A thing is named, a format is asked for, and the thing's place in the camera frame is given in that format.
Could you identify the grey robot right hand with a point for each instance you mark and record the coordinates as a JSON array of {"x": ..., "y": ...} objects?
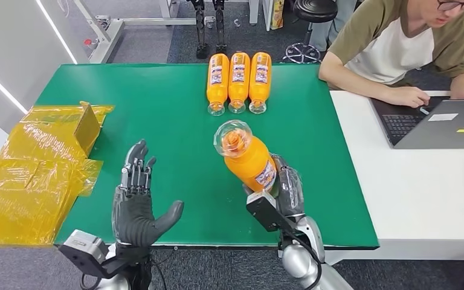
[{"x": 290, "y": 188}]

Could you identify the person's right hand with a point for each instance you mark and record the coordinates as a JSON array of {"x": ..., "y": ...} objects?
[{"x": 410, "y": 97}]

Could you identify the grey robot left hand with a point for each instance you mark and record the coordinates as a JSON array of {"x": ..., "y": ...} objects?
[{"x": 134, "y": 220}]

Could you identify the orange bottle clear cap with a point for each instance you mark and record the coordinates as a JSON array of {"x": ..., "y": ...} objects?
[
  {"x": 259, "y": 90},
  {"x": 217, "y": 90},
  {"x": 239, "y": 90},
  {"x": 248, "y": 164}
]

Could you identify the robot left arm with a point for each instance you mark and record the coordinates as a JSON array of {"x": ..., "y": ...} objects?
[{"x": 134, "y": 264}]

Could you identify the person's right forearm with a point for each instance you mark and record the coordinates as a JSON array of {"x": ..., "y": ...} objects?
[{"x": 354, "y": 84}]

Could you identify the grey laptop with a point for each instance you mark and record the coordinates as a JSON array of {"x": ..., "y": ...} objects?
[{"x": 440, "y": 134}]

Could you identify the person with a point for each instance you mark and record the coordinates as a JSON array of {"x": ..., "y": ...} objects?
[{"x": 384, "y": 44}]

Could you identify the green table mat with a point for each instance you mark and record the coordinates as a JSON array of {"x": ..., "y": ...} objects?
[{"x": 168, "y": 132}]

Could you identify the yellow film wrapped cardboard box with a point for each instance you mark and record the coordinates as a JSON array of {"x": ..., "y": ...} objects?
[{"x": 28, "y": 180}]

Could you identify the black round stool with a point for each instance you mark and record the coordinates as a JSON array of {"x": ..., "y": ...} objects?
[{"x": 315, "y": 10}]

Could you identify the yellow printed carton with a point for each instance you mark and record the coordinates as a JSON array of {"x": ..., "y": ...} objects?
[{"x": 277, "y": 14}]

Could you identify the small red object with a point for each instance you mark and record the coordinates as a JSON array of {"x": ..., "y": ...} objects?
[{"x": 89, "y": 42}]

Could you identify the robot right wrist camera box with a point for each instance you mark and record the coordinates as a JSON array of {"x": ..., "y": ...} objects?
[{"x": 266, "y": 210}]

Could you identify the robot wrist camera box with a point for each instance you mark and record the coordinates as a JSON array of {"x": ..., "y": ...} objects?
[
  {"x": 82, "y": 244},
  {"x": 266, "y": 210}
]

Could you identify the robot left wrist camera box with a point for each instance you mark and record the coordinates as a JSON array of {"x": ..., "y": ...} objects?
[{"x": 82, "y": 244}]

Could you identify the white gantry frame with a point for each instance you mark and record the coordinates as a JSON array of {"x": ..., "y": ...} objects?
[{"x": 107, "y": 46}]

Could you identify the white wall light strip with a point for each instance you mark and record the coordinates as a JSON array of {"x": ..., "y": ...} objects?
[{"x": 2, "y": 86}]

